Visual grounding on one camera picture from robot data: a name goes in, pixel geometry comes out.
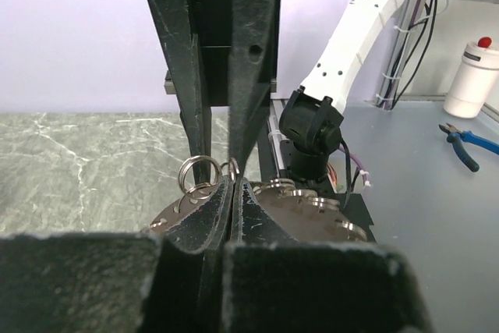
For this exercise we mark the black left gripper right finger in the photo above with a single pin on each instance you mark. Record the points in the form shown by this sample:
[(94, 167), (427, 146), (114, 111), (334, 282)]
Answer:
[(271, 283)]

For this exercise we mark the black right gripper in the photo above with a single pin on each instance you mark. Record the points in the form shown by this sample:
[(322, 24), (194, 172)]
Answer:
[(220, 53)]

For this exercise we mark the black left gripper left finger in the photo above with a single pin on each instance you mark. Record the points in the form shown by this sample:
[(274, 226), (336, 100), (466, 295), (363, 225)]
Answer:
[(119, 282)]

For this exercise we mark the round metal key organizer disc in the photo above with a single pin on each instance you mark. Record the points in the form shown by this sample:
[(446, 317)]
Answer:
[(261, 212)]

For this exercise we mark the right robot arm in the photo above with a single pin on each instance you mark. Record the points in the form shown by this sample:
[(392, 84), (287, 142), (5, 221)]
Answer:
[(314, 113)]

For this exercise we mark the white plastic jar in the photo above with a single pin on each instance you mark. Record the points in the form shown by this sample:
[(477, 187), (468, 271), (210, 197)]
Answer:
[(474, 79)]

